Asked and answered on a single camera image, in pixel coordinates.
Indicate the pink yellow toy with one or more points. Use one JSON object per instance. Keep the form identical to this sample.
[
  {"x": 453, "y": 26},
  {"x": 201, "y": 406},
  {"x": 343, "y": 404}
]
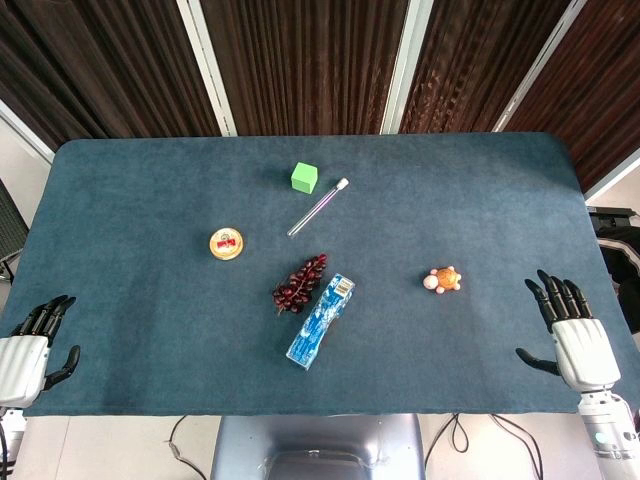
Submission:
[{"x": 444, "y": 280}]

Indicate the blue cookie box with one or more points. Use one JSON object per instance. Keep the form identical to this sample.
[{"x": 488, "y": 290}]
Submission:
[{"x": 322, "y": 322}]

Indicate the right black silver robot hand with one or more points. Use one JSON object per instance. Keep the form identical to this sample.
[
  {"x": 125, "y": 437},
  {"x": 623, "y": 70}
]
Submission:
[{"x": 582, "y": 350}]

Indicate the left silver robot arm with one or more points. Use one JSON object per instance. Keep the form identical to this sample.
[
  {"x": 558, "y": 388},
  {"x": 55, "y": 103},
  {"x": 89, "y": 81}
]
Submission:
[{"x": 11, "y": 430}]

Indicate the green foam cube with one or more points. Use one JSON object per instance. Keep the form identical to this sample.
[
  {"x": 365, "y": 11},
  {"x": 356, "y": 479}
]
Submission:
[{"x": 303, "y": 177}]

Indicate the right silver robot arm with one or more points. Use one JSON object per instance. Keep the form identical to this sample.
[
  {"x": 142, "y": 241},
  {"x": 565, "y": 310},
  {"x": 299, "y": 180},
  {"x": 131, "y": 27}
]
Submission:
[{"x": 610, "y": 430}]

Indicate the black mesh chair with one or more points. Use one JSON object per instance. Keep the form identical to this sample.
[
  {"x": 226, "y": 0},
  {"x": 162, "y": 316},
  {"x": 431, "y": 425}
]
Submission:
[{"x": 11, "y": 225}]

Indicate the brown pleated curtain panel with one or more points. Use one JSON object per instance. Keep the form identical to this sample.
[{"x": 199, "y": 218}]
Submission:
[
  {"x": 600, "y": 90},
  {"x": 90, "y": 65},
  {"x": 310, "y": 65},
  {"x": 475, "y": 65}
]

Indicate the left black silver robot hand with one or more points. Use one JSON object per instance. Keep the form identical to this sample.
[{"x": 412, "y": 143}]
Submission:
[{"x": 20, "y": 360}]

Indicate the blue table cloth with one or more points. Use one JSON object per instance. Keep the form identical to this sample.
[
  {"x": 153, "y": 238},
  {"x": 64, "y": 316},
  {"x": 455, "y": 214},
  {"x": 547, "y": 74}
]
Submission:
[{"x": 150, "y": 325}]

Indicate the white frame post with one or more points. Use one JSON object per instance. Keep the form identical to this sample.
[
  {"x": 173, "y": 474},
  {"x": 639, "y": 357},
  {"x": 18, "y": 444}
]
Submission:
[
  {"x": 402, "y": 70},
  {"x": 25, "y": 132},
  {"x": 207, "y": 70},
  {"x": 612, "y": 182},
  {"x": 537, "y": 70}
]

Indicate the black equipment pile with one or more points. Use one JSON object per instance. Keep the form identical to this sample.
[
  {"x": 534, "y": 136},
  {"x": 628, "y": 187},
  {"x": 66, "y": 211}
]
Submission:
[{"x": 620, "y": 260}]

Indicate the round gold red tin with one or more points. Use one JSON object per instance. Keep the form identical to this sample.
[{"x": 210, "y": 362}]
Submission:
[{"x": 227, "y": 244}]

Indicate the dark red grape bunch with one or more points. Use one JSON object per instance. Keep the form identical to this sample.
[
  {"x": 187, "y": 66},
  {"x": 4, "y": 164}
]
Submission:
[{"x": 300, "y": 285}]

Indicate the glass test tube white cap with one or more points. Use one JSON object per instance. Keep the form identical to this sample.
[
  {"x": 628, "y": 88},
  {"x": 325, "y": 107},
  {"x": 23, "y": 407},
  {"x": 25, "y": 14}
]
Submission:
[{"x": 316, "y": 209}]

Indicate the grey robot torso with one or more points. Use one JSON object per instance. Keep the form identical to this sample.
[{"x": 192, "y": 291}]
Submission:
[{"x": 317, "y": 445}]

